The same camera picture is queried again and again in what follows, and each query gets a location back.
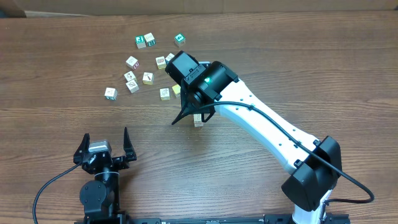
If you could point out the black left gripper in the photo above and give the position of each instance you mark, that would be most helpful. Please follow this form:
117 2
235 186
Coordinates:
122 161

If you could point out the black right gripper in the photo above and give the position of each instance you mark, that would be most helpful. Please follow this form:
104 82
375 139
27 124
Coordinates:
189 107

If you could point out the wooden block yellow acorn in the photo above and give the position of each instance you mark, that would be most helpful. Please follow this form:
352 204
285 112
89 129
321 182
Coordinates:
176 90

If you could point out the wooden block green R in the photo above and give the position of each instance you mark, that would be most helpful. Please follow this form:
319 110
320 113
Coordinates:
197 118

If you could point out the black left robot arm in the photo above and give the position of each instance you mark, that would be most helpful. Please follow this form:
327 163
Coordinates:
100 197

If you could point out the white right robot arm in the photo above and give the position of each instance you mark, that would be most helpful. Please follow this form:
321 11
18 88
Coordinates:
314 165

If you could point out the wooden block yellow letter L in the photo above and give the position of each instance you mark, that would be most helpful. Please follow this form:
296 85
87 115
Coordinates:
164 94

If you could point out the wooden block blue letter M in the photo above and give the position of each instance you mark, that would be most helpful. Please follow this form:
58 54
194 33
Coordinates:
169 57

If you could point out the wooden block yellow letter B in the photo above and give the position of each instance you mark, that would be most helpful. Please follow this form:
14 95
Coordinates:
148 78

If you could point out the wooden block yellow oval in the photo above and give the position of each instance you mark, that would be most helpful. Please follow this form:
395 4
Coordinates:
161 63

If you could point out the wooden block green J side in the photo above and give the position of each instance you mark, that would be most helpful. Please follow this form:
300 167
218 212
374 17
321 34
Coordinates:
110 93

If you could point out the wooden block green number 4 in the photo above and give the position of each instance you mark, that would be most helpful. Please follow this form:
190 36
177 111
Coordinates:
179 40

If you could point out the wooden block number 2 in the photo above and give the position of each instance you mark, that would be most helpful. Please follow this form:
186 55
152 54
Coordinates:
132 86

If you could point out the wooden block yellow sided small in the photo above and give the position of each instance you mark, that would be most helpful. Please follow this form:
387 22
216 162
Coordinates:
130 76

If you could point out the wooden block red letter U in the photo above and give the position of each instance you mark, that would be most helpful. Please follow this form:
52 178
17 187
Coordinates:
132 62

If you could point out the wooden block teal letter R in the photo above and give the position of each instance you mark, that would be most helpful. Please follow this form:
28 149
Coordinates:
149 39

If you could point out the wooden block green top J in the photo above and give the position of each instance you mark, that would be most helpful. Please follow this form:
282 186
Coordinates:
140 41

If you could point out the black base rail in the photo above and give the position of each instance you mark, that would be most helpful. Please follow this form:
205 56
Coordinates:
266 219

